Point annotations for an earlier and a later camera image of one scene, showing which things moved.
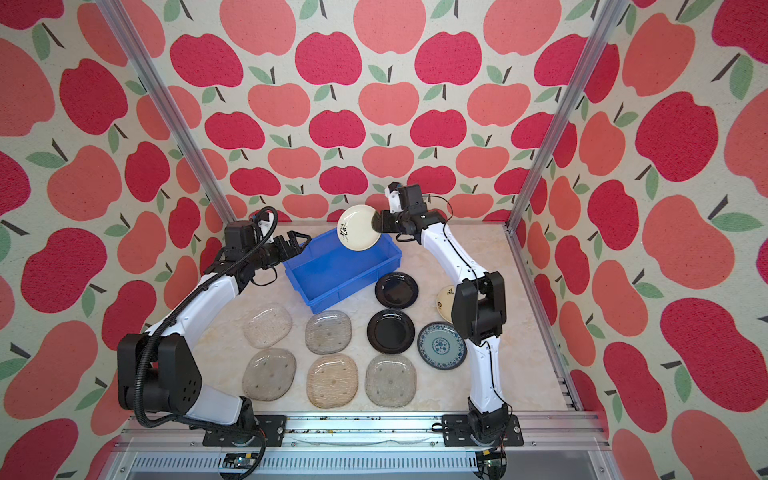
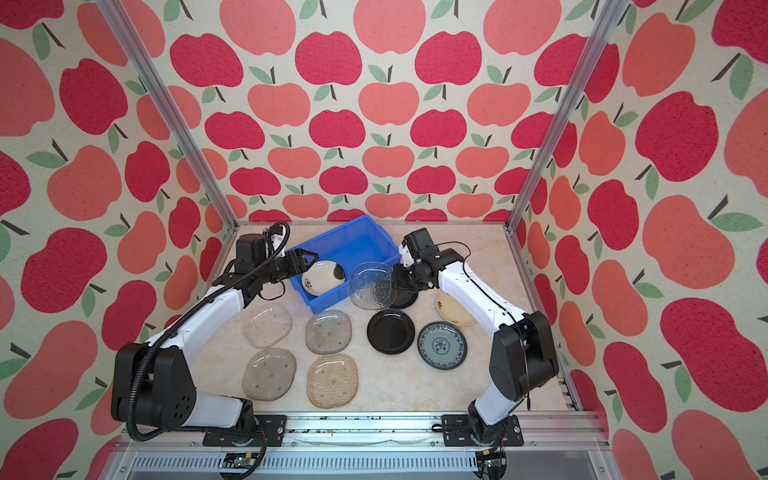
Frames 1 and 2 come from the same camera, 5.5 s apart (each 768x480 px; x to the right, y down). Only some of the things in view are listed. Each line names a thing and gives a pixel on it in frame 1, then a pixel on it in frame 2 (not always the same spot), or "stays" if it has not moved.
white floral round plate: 355,230 -> 322,276
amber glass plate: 332,381 stays
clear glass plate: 328,332 stays
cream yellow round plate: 444,302 stays
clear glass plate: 268,373 stays
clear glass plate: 390,381 -> 371,286
